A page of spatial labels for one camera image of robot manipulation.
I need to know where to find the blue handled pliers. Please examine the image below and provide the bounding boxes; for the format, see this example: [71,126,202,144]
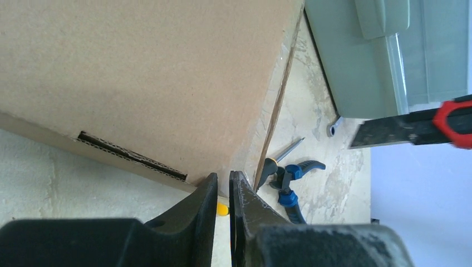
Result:
[269,160,327,225]

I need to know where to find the silver wrench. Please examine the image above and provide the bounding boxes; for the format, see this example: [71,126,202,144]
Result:
[327,116,343,137]

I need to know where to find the translucent green plastic toolbox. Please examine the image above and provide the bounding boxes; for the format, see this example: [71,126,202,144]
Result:
[305,1,471,119]

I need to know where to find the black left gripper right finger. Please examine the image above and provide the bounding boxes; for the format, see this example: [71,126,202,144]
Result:
[229,171,413,266]

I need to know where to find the yellow black screwdriver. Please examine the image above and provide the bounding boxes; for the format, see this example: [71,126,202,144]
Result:
[217,137,305,216]

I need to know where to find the red utility knife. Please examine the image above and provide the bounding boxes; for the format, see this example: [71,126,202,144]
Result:
[349,95,471,150]

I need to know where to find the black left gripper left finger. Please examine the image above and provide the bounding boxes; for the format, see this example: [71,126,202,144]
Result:
[1,173,218,266]

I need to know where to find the brown cardboard express box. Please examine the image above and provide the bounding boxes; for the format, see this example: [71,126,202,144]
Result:
[1,1,304,194]

